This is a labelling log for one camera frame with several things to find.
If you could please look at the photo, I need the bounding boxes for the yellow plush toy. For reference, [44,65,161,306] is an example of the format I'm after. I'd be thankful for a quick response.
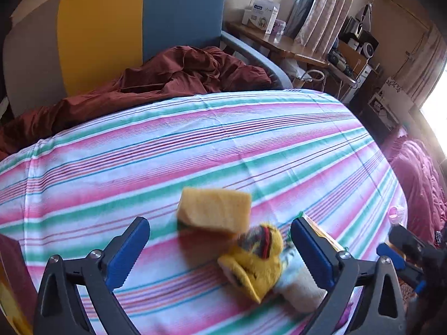
[217,223,327,314]

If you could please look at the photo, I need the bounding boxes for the yellow sponge block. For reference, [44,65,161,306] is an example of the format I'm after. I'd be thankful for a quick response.
[177,187,251,235]

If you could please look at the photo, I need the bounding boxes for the gold metal tray box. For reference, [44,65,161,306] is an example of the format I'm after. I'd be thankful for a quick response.
[1,235,37,334]

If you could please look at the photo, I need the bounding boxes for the pink quilt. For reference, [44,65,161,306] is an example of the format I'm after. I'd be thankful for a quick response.
[380,126,446,247]

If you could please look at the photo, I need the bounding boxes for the striped pink green bedsheet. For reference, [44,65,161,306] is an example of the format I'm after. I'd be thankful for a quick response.
[1,90,406,334]

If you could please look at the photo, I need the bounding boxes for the wooden desk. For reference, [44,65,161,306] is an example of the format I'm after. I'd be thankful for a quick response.
[225,22,356,87]

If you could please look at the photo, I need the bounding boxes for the pink patterned curtain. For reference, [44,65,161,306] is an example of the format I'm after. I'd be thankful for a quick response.
[286,0,446,105]

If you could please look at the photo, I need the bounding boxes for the dark red blanket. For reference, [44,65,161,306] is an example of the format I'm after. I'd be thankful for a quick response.
[1,46,273,159]

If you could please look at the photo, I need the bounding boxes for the white appliance box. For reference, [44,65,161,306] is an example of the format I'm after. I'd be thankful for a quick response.
[241,0,280,35]

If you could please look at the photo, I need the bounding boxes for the grey yellow blue headboard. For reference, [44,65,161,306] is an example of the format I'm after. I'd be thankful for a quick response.
[2,0,292,116]

